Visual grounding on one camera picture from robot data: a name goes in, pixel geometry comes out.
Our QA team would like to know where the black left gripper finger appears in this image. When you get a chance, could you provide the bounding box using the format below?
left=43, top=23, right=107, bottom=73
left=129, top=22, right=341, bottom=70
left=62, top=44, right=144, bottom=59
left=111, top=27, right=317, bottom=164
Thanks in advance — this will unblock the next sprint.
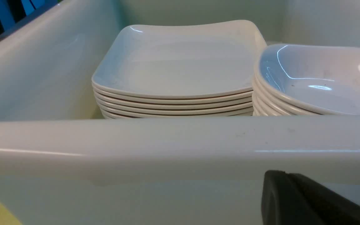
left=261, top=170, right=360, bottom=225

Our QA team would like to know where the stack of white small bowls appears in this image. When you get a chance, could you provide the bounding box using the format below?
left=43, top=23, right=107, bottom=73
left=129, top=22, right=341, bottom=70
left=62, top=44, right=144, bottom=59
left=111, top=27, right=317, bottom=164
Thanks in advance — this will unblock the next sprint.
left=255, top=44, right=360, bottom=115

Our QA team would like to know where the stack of white square plates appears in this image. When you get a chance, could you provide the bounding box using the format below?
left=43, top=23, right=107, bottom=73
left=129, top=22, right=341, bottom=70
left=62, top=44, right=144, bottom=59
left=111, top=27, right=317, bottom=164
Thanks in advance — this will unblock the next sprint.
left=91, top=20, right=267, bottom=118

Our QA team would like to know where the large white plastic tub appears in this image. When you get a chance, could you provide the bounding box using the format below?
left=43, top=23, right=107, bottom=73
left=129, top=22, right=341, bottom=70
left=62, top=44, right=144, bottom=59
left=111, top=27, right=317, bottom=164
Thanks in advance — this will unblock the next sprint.
left=0, top=0, right=360, bottom=225

